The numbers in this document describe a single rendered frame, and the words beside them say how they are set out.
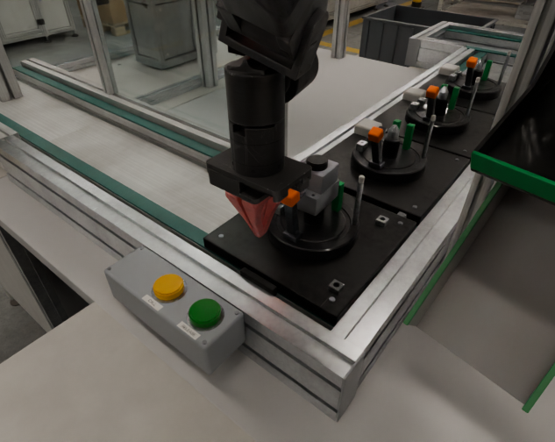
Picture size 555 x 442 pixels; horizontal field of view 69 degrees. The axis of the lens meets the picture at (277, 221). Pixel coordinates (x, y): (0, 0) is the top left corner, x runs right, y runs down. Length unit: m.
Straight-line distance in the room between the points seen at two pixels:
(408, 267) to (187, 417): 0.36
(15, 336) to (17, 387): 1.31
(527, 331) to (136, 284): 0.47
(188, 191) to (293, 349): 0.43
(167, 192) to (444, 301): 0.56
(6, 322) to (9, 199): 1.07
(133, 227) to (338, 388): 0.40
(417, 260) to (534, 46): 0.31
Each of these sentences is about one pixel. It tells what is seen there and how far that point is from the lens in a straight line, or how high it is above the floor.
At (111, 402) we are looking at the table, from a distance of 0.62.
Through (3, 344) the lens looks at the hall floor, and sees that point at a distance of 1.99.
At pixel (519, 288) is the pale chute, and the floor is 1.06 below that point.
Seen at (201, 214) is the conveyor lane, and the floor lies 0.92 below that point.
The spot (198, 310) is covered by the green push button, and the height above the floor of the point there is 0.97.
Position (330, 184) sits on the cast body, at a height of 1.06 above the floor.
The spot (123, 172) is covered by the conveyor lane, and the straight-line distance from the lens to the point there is 0.93.
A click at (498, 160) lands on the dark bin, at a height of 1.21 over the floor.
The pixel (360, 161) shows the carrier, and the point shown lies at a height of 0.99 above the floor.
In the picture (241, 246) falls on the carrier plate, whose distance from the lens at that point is 0.61.
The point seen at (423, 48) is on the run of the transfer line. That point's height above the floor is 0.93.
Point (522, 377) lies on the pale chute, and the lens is 0.49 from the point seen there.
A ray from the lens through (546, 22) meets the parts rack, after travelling 0.46.
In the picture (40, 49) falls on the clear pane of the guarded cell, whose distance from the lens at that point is 1.77.
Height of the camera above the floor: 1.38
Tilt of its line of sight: 39 degrees down
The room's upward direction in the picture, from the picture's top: straight up
